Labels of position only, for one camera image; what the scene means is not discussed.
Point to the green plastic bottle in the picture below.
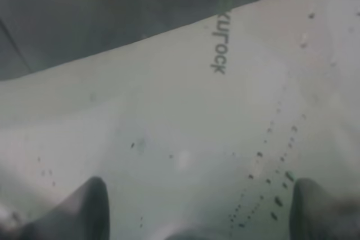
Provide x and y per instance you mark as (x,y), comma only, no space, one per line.
(198,132)

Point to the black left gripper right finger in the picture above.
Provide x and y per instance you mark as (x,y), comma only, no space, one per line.
(316,214)

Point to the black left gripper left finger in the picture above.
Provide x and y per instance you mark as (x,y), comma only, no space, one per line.
(85,214)

